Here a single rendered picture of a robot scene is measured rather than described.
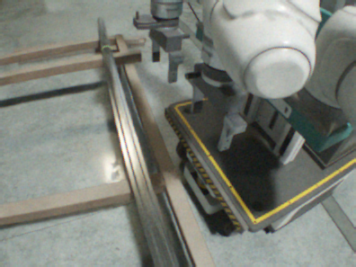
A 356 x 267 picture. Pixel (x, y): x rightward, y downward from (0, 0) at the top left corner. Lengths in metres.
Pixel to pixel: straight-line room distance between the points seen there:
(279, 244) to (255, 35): 1.11
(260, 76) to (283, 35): 0.05
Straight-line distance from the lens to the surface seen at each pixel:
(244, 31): 0.26
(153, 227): 0.76
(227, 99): 0.49
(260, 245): 1.24
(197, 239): 0.85
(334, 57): 0.57
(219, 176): 0.96
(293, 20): 0.28
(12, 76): 1.63
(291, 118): 0.70
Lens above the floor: 1.09
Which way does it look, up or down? 46 degrees down
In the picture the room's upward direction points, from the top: 5 degrees clockwise
